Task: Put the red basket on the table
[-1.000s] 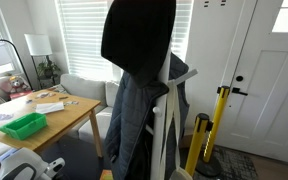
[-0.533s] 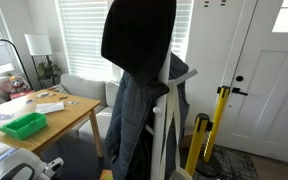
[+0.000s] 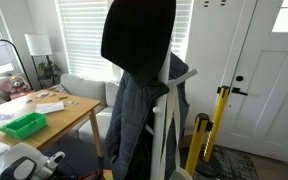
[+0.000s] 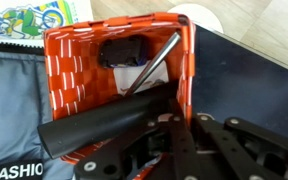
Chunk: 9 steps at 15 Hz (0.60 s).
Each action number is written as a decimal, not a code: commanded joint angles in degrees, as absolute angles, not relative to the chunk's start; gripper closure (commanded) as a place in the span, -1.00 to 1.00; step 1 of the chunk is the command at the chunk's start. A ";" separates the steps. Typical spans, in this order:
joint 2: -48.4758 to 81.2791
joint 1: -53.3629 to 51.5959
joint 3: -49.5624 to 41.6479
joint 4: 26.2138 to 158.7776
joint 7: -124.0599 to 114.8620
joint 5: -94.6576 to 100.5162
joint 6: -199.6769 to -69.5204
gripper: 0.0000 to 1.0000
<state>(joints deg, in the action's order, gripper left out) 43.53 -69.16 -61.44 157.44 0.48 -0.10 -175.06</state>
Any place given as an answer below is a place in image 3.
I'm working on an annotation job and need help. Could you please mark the grey puffer jacket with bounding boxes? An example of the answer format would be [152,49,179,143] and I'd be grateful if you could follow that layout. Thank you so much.
[103,53,190,180]

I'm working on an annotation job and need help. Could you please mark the cream tote bag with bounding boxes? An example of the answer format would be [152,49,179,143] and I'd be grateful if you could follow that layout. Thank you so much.
[158,79,194,180]

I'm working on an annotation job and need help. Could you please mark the white coat rack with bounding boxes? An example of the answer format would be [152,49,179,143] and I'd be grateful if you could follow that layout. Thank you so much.
[145,49,199,180]

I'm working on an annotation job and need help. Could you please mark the black hooded garment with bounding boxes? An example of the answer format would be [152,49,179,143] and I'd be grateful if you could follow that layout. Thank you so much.
[100,0,177,88]

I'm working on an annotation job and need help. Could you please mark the light grey sofa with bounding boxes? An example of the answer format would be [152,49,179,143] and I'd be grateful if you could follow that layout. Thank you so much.
[59,73,122,144]

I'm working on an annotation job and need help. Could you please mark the small picture cards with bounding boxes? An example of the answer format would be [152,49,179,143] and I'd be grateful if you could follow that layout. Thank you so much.
[63,99,80,106]

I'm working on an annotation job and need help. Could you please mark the light wooden table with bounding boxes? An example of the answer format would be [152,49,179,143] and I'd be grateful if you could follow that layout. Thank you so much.
[0,88,104,169]

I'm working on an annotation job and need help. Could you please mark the orange leaflet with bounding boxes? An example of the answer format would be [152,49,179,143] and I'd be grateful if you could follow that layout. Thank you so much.
[102,169,114,180]

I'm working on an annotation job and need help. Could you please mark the colourful card pile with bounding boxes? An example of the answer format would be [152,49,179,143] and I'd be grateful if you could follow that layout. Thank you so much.
[35,91,57,100]

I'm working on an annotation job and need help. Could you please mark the green potted plant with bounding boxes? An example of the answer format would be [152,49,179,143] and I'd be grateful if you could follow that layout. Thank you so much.
[36,58,62,79]

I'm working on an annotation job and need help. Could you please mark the white table lamp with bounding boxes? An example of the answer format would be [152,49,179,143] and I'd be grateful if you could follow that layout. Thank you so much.
[24,33,53,57]

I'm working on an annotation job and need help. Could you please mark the grey patterned rug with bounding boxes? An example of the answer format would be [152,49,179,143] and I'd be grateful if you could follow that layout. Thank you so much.
[180,144,260,180]

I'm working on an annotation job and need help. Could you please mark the red book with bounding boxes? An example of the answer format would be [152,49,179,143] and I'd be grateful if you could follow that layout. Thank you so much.
[9,90,34,100]

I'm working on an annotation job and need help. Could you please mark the green plastic bin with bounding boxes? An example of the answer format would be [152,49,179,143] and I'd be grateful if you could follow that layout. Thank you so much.
[0,112,48,141]

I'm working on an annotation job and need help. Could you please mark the tan stuffed toy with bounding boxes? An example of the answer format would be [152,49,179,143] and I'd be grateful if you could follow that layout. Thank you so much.
[8,75,30,94]

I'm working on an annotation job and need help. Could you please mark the white front door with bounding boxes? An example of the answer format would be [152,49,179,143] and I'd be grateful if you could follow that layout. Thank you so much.
[213,0,288,164]

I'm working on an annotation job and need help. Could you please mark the pink plush toy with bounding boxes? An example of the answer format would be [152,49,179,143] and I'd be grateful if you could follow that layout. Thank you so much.
[0,80,14,95]

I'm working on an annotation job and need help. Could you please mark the yellow stanchion post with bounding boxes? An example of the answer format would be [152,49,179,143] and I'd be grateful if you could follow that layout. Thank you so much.
[184,113,214,178]
[195,85,232,178]

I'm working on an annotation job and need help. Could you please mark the black door handle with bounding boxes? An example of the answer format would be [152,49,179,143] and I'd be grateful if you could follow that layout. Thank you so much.
[232,87,249,97]

